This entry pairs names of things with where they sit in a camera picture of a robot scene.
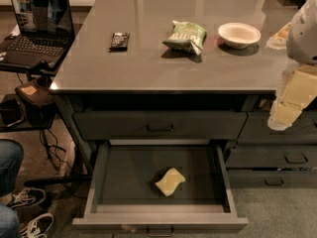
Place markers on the middle right drawer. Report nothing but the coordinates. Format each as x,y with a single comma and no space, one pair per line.
255,157

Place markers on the person left leg jeans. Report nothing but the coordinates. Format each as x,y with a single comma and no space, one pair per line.
11,158

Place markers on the green chip bag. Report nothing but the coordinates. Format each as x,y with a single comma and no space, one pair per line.
186,36

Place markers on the person leg jeans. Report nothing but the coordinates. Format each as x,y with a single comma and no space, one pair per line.
9,223
11,158

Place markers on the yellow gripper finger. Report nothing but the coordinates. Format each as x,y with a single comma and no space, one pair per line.
278,40
296,90

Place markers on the black snack bar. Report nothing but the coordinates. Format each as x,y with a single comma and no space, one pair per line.
119,41

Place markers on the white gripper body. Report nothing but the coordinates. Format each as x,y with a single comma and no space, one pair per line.
303,39

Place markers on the white bowl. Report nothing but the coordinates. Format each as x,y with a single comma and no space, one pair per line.
238,35

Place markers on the top right drawer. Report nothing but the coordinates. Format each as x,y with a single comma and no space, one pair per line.
259,131

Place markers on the black white sneaker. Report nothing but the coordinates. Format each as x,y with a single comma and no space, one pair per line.
27,197

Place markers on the yellow sponge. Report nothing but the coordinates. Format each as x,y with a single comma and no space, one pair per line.
170,181

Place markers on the open middle drawer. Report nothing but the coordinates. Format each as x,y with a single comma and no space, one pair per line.
123,197

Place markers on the person right leg jeans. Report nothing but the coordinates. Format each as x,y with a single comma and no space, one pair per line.
9,223

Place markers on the top left drawer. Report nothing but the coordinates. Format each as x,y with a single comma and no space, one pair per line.
110,125

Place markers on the black box with note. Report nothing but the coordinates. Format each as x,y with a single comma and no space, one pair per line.
39,104

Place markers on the bottom right drawer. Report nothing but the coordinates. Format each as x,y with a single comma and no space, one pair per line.
247,178

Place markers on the black laptop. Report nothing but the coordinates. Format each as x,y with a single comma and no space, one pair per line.
46,34

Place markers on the black laptop stand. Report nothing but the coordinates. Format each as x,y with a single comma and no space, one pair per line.
12,107

